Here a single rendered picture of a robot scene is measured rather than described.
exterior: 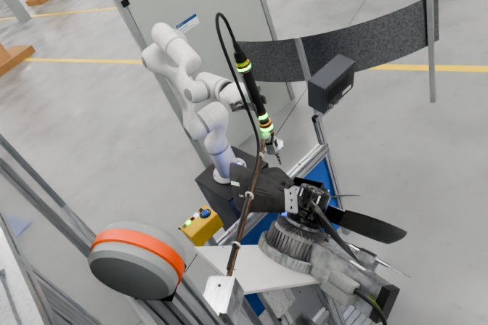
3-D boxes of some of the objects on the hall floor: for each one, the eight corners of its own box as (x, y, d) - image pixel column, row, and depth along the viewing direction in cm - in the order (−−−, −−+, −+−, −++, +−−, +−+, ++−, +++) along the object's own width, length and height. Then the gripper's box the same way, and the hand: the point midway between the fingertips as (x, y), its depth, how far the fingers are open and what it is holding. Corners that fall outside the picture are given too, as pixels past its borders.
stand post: (353, 364, 217) (319, 278, 161) (339, 352, 223) (303, 265, 167) (358, 358, 219) (326, 269, 162) (344, 346, 225) (309, 257, 169)
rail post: (346, 236, 276) (325, 156, 228) (342, 233, 279) (319, 154, 231) (350, 231, 278) (330, 151, 230) (346, 228, 281) (324, 149, 232)
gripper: (205, 96, 138) (238, 109, 125) (239, 70, 144) (274, 80, 131) (213, 112, 143) (245, 128, 130) (245, 86, 149) (280, 98, 136)
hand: (256, 102), depth 132 cm, fingers closed on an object, 4 cm apart
